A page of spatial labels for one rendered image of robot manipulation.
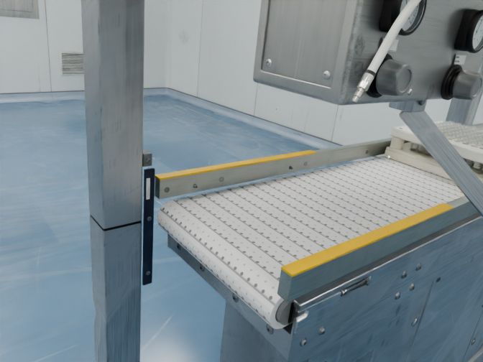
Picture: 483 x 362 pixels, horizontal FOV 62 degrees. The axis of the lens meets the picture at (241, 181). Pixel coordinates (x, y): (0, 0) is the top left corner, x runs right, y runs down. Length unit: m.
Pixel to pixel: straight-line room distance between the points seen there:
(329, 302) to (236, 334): 0.31
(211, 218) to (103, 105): 0.21
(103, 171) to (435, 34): 0.42
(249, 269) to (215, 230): 0.09
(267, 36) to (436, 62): 0.15
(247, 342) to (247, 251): 0.27
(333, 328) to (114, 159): 0.36
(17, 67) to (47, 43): 0.46
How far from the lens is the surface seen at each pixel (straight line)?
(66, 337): 1.80
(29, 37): 5.69
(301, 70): 0.34
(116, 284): 0.67
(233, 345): 0.79
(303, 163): 0.79
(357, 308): 0.57
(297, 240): 0.55
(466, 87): 0.43
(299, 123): 4.67
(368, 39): 0.32
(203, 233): 0.54
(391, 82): 0.32
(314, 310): 0.48
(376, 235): 0.52
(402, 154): 0.98
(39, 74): 5.76
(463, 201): 0.72
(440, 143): 0.53
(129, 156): 0.58
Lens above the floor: 1.20
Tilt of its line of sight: 22 degrees down
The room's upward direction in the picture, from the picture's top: 6 degrees clockwise
